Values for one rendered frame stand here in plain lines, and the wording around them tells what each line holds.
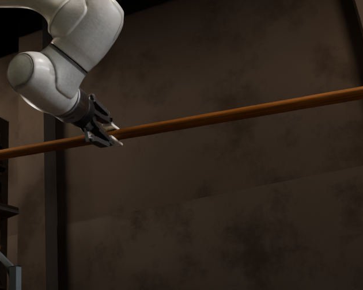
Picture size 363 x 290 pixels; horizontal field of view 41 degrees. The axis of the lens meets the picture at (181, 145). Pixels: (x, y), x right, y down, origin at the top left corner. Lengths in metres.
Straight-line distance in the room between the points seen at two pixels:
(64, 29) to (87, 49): 0.06
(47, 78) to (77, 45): 0.09
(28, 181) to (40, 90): 3.85
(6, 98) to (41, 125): 0.81
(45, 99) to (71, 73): 0.08
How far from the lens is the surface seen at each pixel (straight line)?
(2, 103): 5.67
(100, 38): 1.07
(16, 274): 2.50
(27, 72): 1.03
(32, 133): 5.00
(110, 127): 1.35
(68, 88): 1.08
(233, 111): 1.25
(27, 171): 4.90
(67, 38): 1.07
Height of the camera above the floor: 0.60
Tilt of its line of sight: 20 degrees up
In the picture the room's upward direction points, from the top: 7 degrees counter-clockwise
